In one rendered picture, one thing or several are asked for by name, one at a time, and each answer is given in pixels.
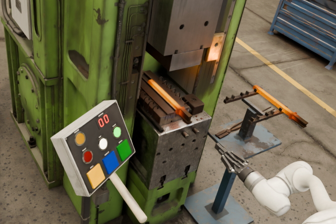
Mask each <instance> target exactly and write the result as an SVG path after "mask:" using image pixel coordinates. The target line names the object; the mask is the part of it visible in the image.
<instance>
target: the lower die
mask: <svg viewBox="0 0 336 224"><path fill-rule="evenodd" d="M142 72H143V73H145V74H146V75H148V76H149V77H150V78H151V79H153V80H154V81H155V82H156V83H157V84H158V85H159V86H160V87H161V88H162V89H163V90H164V91H165V92H166V93H167V94H168V95H169V96H170V97H172V98H173V99H174V100H175V101H176V102H177V103H178V104H179V105H180V106H181V107H185V109H186V110H187V111H188V112H189V109H190V107H189V106H188V105H187V104H184V103H185V102H184V101H183V100H182V99H181V100H180V97H178V96H177V95H176V96H175V93H174V92H173V91H171V89H170V88H169V87H167V85H166V84H164V83H163V84H162V81H161V80H160V79H159V80H158V77H157V76H156V75H155V74H154V73H153V72H152V71H150V70H147V71H144V70H143V71H142ZM140 88H141V91H140V92H139V98H140V104H141V105H142V106H143V103H144V108H145V109H146V111H147V109H148V113H149V114H150V115H152V110H153V118H154V119H155V120H156V121H157V122H158V123H159V124H160V126H163V125H166V124H169V123H172V122H175V121H178V120H182V118H181V117H180V116H179V114H176V111H177V109H176V108H175V107H174V106H173V105H172V104H171V103H169V102H168V101H167V100H166V99H165V98H164V97H163V96H162V95H161V94H160V93H159V92H158V91H157V90H156V89H155V88H154V87H153V86H152V85H151V84H150V83H149V82H148V81H147V80H146V79H145V78H144V77H143V76H142V77H141V84H140ZM142 92H145V93H142ZM141 93H142V94H141ZM140 94H141V96H140ZM147 96H149V97H150V99H149V98H148V97H147ZM145 97H147V98H146V99H145V101H144V98H145ZM150 101H154V104H153V102H150ZM149 102H150V103H149ZM148 103H149V108H148ZM155 105H158V107H157V106H155ZM154 106H155V107H154ZM153 107H154V109H153ZM157 108H158V109H157ZM171 121H172V122H171Z"/></svg>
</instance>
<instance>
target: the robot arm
mask: <svg viewBox="0 0 336 224"><path fill-rule="evenodd" d="M214 148H215V149H216V150H217V151H218V153H219V154H220V155H221V161H222V162H223V164H224V165H225V167H226V168H227V171H228V173H229V174H230V173H235V174H236V175H238V178H239V179H240V180H241V181H242V182H243V183H244V186H245V187H246V188H247V189H248V190H249V191H250V192H251V193H252V194H253V195H254V197H255V199H256V200H257V201H258V202H259V203H260V204H261V205H262V206H263V207H264V208H265V209H266V210H268V211H269V212H270V213H272V214H273V215H275V216H277V217H278V216H282V215H283V214H285V213H286V212H287V211H288V210H289V209H290V207H291V204H290V201H289V199H288V197H289V196H290V195H291V194H293V193H295V194H296V193H299V192H305V191H307V190H308V189H310V192H311V196H312V199H313V203H314V206H315V208H316V210H317V211H318V212H317V213H315V214H313V215H312V216H310V217H309V218H307V219H306V220H305V221H304V222H303V223H302V224H336V202H335V201H331V199H330V197H329V195H328V193H327V191H326V189H325V187H324V185H323V183H322V182H321V180H320V179H319V178H318V177H316V176H314V175H313V170H312V168H311V166H310V165H309V164H308V163H306V162H304V161H296V162H293V163H291V164H289V165H288V166H286V167H285V168H284V169H282V170H281V171H280V172H279V173H278V174H277V175H276V176H274V177H273V178H271V179H268V180H266V179H265V178H264V177H263V176H262V175H261V174H260V173H259V172H258V171H254V170H253V169H252V168H251V167H250V166H248V163H249V161H248V160H246V159H244V158H242V157H241V156H239V155H238V154H236V153H235V152H233V151H231V152H229V151H227V150H226V149H225V148H224V147H222V146H221V145H220V144H219V143H216V144H215V147H214Z"/></svg>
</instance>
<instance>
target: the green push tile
mask: <svg viewBox="0 0 336 224"><path fill-rule="evenodd" d="M116 149H117V152H118V154H119V157H120V159H121V161H122V162H123V161H124V160H125V159H126V158H127V157H128V156H129V155H130V154H131V153H132V151H131V148H130V146H129V143H128V140H127V139H125V140H124V141H123V142H122V143H120V144H119V145H118V146H117V147H116Z"/></svg>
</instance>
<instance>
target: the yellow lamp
mask: <svg viewBox="0 0 336 224"><path fill-rule="evenodd" d="M84 140H85V137H84V135H83V134H82V133H79V134H78V135H77V136H76V142H77V143H78V144H79V145H81V144H82V143H83V142H84Z"/></svg>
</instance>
